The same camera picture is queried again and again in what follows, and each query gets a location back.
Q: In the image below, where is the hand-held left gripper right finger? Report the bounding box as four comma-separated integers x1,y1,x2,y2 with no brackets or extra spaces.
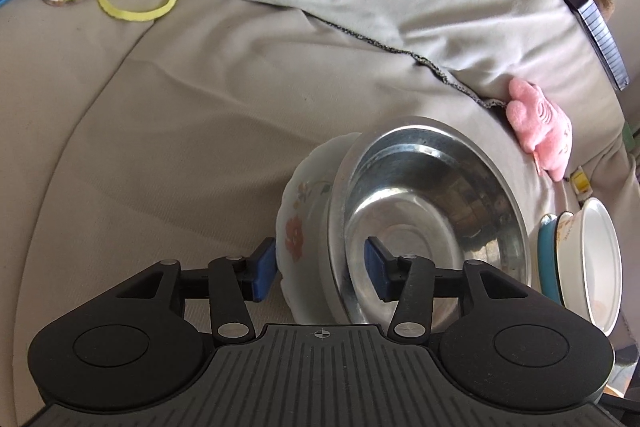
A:
363,235,531,344

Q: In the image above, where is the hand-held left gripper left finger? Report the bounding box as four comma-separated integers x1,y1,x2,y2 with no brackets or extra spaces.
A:
114,237,278,344

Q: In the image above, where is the floral white plate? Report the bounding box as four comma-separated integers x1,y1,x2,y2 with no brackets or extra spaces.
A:
275,133,362,323

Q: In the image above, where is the stainless steel bowl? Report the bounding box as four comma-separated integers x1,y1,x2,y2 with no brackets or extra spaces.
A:
327,116,532,325

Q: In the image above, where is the blue ceramic bowl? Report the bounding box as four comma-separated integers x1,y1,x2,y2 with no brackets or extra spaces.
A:
536,213,569,306

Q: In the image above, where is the white plastic bowl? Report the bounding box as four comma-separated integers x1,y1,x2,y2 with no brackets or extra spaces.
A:
555,197,624,338

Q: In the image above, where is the pink plush toy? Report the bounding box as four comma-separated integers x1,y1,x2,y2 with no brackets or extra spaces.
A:
506,78,574,182

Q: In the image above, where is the small yellow tag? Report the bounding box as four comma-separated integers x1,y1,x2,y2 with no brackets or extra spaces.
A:
570,167,594,202

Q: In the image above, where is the dark zipper trim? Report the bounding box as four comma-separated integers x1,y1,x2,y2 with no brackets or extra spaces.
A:
310,14,509,110

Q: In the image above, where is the dark notebook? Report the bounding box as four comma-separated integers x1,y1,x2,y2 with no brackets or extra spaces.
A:
522,0,632,92

